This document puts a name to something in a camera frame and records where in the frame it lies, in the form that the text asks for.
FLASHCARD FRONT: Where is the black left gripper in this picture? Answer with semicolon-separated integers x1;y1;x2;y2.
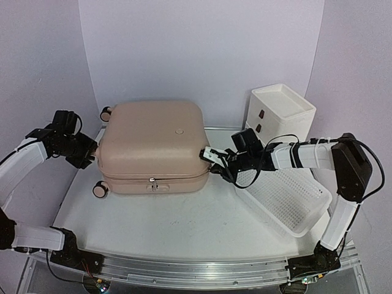
56;132;98;170

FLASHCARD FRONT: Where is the pink hard-shell suitcase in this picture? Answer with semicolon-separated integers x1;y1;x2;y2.
92;100;210;198

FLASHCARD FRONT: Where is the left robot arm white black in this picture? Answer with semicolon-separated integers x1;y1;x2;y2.
1;128;104;274

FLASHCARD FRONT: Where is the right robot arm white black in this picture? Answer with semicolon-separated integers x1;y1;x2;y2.
200;129;376;276

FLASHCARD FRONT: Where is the white perforated plastic basket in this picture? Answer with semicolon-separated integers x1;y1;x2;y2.
235;168;333;238

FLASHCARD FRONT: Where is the white three-drawer storage cabinet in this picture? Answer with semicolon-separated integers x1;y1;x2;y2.
245;83;316;144

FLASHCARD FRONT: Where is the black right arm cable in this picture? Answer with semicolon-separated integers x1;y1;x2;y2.
232;134;385;205

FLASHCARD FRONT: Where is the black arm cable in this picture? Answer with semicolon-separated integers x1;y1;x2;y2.
45;249;92;282
232;134;385;205

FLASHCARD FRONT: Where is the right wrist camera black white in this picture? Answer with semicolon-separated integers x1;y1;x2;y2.
199;127;264;163

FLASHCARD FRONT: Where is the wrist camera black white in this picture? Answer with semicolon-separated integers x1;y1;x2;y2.
50;110;82;135
199;127;264;163

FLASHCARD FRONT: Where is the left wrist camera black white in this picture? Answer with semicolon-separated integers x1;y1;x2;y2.
50;110;82;135

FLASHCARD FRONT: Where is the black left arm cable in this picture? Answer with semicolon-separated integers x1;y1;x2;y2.
45;249;92;282

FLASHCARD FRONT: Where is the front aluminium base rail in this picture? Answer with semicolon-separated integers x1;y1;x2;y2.
27;244;359;287

